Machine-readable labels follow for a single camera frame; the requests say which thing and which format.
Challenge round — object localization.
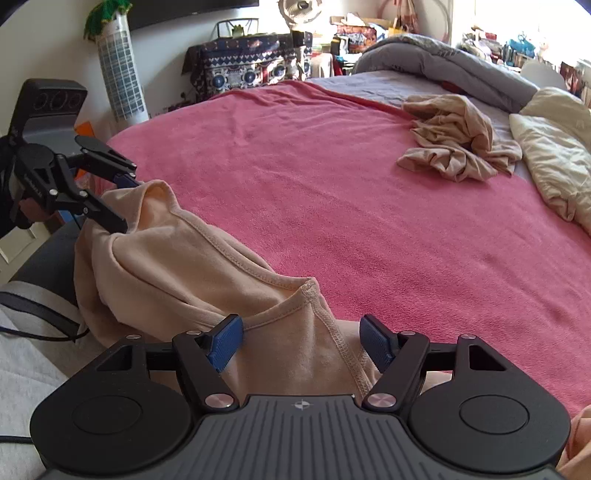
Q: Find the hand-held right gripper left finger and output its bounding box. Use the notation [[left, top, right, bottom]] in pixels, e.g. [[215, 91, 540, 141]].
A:
[[92, 314, 245, 414]]

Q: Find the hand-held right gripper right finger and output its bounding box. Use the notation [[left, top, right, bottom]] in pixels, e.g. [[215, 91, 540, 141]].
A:
[[359, 314, 509, 414]]

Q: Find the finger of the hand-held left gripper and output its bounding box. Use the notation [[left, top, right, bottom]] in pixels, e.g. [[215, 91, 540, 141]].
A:
[[58, 135, 140, 189], [51, 181, 130, 234]]

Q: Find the beige thermal shirt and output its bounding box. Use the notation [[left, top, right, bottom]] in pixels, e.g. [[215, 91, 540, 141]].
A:
[[74, 179, 377, 402]]

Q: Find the orange box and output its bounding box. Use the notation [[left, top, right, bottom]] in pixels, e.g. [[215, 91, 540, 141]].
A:
[[73, 120, 94, 180]]

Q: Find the white tower fan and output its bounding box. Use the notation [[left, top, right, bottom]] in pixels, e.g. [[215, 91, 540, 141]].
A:
[[96, 11, 151, 125]]

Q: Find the green fringed cloth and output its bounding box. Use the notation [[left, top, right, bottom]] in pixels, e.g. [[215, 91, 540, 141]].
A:
[[83, 0, 132, 40]]

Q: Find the pink blanket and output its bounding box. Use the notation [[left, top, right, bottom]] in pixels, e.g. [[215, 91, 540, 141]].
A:
[[105, 79, 591, 418]]

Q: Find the black television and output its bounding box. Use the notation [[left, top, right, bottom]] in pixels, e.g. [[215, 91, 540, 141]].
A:
[[126, 0, 260, 32]]

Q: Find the crumpled tan garment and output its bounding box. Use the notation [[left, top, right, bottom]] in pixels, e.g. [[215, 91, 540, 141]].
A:
[[396, 93, 523, 183]]

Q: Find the round desk fan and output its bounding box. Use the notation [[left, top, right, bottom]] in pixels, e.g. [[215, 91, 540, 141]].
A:
[[277, 0, 322, 24]]

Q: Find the cream duvet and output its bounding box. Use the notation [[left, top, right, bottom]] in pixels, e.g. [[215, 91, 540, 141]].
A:
[[508, 87, 591, 224]]

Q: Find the pile of household clutter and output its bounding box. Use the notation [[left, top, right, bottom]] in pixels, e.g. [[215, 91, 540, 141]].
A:
[[311, 13, 393, 78]]

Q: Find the grey quilt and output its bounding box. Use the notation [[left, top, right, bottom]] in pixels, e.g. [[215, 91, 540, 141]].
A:
[[353, 33, 541, 114]]

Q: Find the yellow bag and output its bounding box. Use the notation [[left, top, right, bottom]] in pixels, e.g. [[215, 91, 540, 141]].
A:
[[388, 18, 419, 38]]

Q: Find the white chair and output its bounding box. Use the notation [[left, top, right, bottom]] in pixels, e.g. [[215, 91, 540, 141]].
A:
[[521, 60, 568, 92]]

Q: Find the pile of windowsill items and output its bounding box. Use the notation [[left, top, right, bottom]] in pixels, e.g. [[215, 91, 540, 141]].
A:
[[455, 25, 591, 107]]

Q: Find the blue plush toy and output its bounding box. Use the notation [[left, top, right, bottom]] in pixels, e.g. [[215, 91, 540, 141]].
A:
[[507, 33, 540, 60]]

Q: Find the black strap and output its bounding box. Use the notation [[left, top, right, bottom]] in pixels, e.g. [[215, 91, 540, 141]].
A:
[[0, 291, 90, 343]]

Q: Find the metal wire rack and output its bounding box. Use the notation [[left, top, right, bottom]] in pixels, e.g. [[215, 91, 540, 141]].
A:
[[213, 17, 274, 38]]

